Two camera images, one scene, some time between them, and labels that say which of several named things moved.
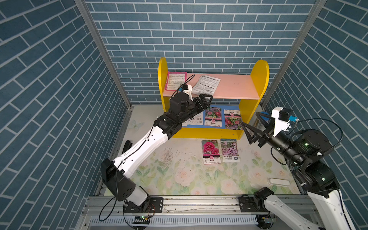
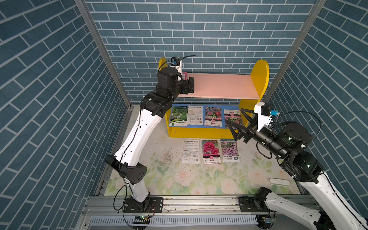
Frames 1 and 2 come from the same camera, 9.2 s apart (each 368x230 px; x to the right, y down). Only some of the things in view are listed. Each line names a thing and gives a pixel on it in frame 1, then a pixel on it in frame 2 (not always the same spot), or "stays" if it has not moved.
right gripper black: (265, 135) to (251, 132)
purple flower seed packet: (229, 150) stays
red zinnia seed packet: (233, 119) stays
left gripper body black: (198, 108) to (182, 87)
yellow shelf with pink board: (235, 97) stays
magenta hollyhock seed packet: (211, 152) stays
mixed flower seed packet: (213, 116) stays
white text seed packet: (206, 85) to (190, 153)
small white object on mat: (279, 181) stays
